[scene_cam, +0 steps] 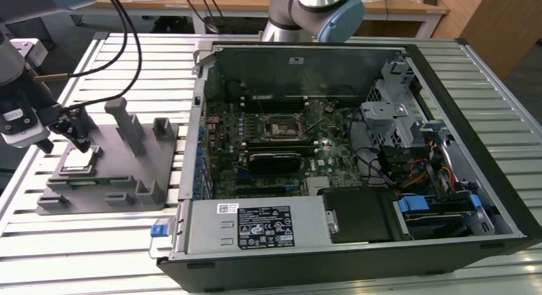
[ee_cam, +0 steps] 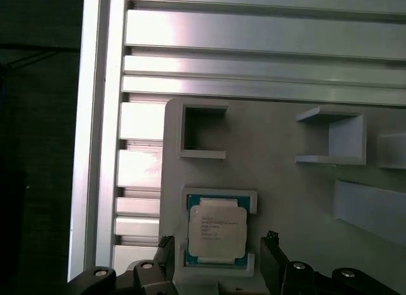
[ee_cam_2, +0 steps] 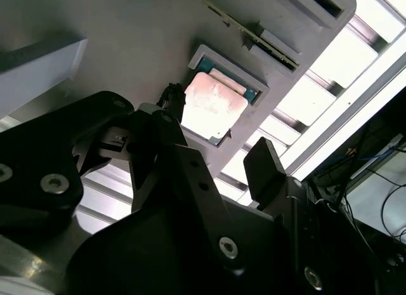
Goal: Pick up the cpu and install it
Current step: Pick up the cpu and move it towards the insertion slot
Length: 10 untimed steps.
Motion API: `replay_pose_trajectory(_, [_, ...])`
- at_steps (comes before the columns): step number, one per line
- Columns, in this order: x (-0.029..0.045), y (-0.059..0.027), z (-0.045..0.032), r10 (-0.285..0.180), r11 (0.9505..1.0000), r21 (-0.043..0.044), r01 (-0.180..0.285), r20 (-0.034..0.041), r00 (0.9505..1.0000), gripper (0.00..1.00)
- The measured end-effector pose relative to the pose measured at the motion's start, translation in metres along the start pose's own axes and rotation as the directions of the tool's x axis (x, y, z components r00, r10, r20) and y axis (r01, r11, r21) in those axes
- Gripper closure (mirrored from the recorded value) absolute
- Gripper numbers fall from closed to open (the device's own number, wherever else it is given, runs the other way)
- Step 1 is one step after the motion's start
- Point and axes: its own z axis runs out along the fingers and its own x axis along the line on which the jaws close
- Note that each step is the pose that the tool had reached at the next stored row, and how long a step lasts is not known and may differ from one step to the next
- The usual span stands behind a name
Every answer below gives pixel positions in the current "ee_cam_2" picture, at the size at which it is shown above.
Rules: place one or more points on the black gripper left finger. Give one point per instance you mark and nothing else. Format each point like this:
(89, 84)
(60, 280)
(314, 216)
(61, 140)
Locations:
(38, 155)

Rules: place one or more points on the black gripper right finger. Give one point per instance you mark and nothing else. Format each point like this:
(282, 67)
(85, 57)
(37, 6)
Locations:
(266, 174)

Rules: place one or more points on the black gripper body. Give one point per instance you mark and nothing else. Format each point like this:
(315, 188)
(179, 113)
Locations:
(158, 260)

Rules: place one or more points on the silver square CPU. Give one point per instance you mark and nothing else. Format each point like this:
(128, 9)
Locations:
(215, 104)

